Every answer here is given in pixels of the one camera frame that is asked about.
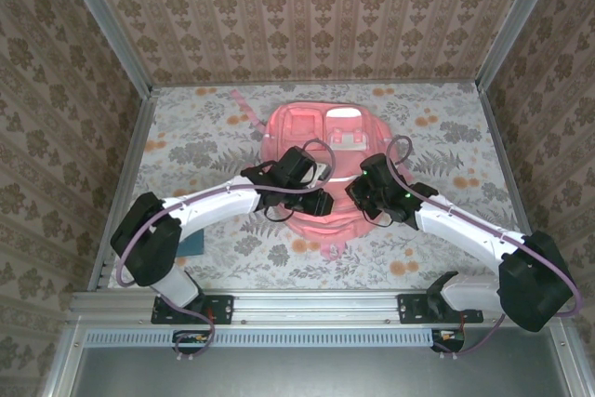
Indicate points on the grey metal panel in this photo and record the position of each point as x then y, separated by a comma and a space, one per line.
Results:
316, 374

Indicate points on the aluminium frame post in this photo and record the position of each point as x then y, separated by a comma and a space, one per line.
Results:
102, 20
520, 20

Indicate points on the aluminium frame bar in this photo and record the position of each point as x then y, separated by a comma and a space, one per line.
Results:
418, 82
131, 160
504, 160

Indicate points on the floral table cover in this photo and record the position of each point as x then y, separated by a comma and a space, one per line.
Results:
260, 271

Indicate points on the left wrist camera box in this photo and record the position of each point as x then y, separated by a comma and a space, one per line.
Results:
321, 173

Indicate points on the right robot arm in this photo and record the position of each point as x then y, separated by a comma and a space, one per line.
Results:
465, 229

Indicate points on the teal notebook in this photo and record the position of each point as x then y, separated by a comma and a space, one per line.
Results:
193, 246

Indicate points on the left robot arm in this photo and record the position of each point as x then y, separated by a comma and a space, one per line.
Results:
214, 202

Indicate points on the pink school backpack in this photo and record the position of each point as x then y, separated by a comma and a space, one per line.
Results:
302, 123

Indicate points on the wide aluminium mounting rail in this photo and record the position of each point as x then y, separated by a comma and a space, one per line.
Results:
316, 306

